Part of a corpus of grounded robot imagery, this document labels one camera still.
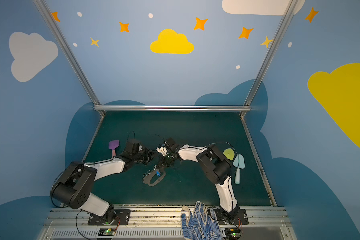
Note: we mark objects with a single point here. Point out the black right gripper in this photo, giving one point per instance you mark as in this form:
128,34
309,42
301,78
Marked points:
167,160

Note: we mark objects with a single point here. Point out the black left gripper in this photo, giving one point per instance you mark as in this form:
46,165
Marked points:
144,154

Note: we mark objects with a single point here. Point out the grey key holder plate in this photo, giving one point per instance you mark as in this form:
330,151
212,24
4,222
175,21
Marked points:
151,179

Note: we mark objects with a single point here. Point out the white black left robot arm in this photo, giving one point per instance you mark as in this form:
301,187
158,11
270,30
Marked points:
74,186

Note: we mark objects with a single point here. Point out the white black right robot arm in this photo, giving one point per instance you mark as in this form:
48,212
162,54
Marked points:
216,167

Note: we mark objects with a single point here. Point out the light blue green toy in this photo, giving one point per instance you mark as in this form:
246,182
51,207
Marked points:
239,163

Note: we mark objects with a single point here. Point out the blue dotted work glove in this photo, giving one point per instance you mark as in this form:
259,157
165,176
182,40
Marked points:
200,224

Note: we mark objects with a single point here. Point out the left green circuit board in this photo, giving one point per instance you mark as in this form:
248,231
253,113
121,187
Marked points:
107,232

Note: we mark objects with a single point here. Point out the green circuit board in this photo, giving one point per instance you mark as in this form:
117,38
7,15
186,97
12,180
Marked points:
107,232
232,233

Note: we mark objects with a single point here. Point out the right green circuit board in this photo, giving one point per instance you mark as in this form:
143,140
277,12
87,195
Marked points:
232,233

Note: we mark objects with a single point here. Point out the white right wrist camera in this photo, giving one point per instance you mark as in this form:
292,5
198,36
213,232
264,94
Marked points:
168,147

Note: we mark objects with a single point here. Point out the purple toy shovel pink handle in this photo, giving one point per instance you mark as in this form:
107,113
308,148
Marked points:
113,145

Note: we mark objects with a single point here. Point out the aluminium back frame rail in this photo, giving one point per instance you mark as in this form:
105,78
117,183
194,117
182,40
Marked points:
119,108

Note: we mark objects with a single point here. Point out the yellow-green toy shovel wooden handle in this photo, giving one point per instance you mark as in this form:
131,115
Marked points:
229,154

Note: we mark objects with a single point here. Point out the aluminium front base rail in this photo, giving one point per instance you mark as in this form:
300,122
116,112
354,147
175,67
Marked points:
140,222

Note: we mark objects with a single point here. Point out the aluminium left corner post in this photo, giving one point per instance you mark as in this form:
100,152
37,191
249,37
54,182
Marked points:
44,10

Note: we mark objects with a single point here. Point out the aluminium corner post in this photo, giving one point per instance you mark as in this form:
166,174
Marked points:
280,32
44,10

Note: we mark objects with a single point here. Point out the aluminium right corner post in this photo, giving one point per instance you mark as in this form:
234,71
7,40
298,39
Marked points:
280,32

